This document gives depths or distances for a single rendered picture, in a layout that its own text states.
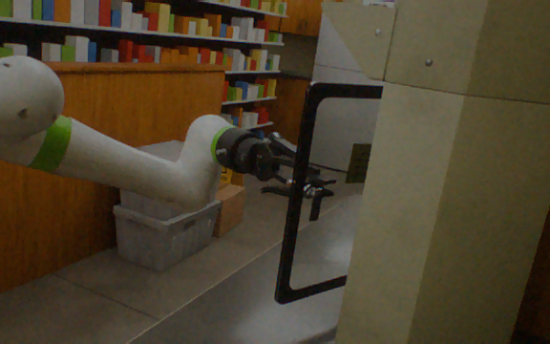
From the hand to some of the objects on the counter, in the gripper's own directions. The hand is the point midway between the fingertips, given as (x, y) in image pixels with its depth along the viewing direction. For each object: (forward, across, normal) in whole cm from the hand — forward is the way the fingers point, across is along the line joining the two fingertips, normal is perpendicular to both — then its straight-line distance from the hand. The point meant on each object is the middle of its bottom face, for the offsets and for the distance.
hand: (314, 182), depth 98 cm
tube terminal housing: (+23, -26, +12) cm, 36 cm away
